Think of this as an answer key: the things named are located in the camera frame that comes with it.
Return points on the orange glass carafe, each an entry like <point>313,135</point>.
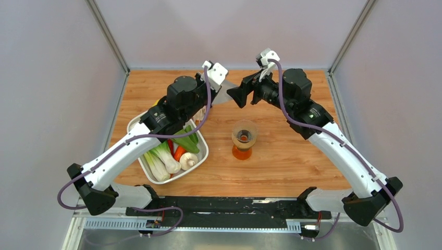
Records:
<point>241,153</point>

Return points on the orange carrot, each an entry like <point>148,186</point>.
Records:
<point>179,152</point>

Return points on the white vegetable tray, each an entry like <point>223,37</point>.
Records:
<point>202,156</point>

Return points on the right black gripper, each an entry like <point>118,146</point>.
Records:
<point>239,94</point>

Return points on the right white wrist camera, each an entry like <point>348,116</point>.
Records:
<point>265,60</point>

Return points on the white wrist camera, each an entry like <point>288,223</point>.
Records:
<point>265,60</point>
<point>216,74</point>

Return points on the white mushroom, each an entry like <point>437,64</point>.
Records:
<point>188,160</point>

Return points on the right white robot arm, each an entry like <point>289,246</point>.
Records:
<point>371,191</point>

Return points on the red chili pepper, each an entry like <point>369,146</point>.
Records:
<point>171,146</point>

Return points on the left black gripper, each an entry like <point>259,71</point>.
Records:
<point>213,93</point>

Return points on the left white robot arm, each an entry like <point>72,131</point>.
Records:
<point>94,181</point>

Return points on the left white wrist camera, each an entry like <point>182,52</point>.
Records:
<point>216,74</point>

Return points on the green bok choy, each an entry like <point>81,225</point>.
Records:
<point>162,151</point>

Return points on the green leafy vegetable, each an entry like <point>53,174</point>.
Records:
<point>189,143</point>

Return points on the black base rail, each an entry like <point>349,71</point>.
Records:
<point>229,212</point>

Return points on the pale bok choy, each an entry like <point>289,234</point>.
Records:
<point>156,167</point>

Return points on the white paper coffee filter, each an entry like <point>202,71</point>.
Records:
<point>222,96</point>

